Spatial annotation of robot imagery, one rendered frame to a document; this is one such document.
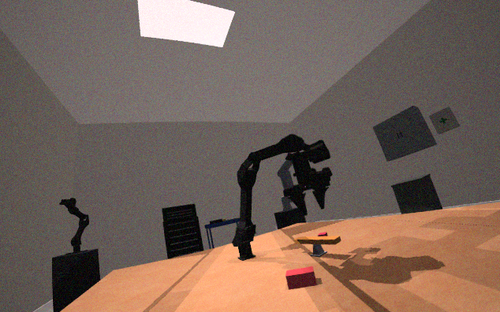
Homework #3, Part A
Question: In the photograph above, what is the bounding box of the orange bar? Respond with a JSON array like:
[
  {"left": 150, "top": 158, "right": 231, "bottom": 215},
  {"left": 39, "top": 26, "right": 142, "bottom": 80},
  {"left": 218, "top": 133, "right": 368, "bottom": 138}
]
[{"left": 294, "top": 236, "right": 341, "bottom": 245}]

